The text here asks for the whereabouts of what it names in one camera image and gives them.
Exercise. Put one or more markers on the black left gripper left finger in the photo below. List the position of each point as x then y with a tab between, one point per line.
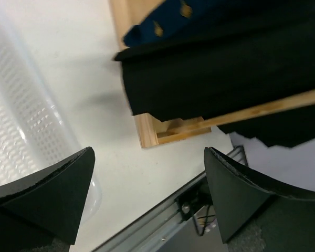
47	205

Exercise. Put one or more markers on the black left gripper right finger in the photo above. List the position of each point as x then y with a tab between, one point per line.
252	207

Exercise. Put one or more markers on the black skirt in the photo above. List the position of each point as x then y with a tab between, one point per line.
225	70

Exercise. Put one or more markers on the blue denim skirt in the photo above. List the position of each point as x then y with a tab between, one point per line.
179	18

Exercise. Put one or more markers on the white plastic basket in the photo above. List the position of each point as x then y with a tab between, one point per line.
33	133

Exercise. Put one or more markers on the wooden clothes rack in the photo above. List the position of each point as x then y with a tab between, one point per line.
153	132

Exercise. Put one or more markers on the aluminium rail table edge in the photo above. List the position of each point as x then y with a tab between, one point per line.
190	205

